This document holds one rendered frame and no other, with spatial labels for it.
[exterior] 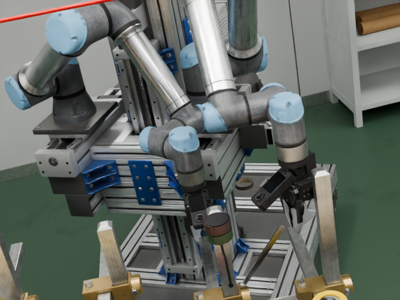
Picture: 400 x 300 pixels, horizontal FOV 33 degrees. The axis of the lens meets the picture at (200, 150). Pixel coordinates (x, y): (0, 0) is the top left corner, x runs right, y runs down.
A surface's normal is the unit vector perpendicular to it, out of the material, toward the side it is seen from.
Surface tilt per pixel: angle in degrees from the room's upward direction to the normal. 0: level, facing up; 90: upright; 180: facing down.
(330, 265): 90
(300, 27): 90
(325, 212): 90
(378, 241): 0
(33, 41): 90
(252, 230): 0
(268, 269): 0
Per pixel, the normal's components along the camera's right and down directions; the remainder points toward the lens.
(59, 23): -0.59, 0.41
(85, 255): -0.18, -0.87
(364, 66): 0.19, 0.43
